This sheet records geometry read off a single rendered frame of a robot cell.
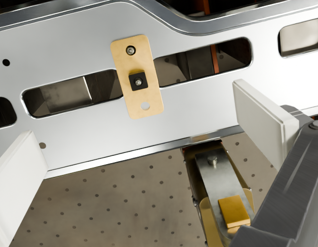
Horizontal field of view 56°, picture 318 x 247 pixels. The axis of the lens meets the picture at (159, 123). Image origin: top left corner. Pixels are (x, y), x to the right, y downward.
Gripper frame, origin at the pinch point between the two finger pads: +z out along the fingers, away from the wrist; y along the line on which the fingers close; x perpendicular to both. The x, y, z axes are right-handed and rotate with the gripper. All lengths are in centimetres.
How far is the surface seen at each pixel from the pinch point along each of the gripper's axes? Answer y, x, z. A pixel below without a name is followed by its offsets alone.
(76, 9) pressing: -3.7, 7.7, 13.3
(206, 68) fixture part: 9.7, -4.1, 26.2
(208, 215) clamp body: 4.1, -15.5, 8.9
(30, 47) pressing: -9.1, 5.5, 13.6
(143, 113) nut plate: -0.2, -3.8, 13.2
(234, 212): 6.1, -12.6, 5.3
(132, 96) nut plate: -0.8, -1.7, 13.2
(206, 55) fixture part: 10.0, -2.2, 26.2
